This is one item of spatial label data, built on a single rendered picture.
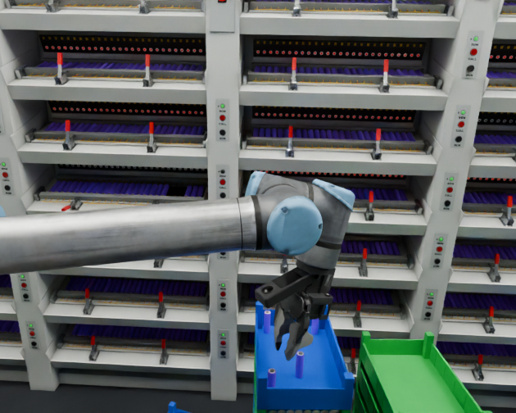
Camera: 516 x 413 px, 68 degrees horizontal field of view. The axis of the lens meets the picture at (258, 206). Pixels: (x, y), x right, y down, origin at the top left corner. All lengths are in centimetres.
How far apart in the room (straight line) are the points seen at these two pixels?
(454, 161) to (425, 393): 66
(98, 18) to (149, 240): 84
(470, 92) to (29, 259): 115
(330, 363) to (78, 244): 68
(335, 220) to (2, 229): 55
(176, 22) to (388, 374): 113
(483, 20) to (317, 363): 101
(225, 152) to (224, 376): 83
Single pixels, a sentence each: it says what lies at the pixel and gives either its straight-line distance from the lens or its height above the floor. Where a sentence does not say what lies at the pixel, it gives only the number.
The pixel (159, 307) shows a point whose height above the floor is 37.
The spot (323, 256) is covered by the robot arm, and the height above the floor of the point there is 81.
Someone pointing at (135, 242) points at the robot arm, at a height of 91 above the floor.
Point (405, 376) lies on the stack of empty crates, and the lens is 118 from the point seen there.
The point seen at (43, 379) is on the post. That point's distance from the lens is 179.
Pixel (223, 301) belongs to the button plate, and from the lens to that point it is 137.
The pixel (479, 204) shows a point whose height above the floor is 78.
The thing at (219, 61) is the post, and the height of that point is 120.
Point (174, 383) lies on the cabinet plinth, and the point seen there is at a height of 3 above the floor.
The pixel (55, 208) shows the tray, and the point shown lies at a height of 73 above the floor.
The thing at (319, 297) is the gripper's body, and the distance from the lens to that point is 82.
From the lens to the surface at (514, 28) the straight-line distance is 135.
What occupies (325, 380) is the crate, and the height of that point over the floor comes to 48.
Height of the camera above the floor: 112
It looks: 17 degrees down
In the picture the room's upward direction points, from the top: 1 degrees clockwise
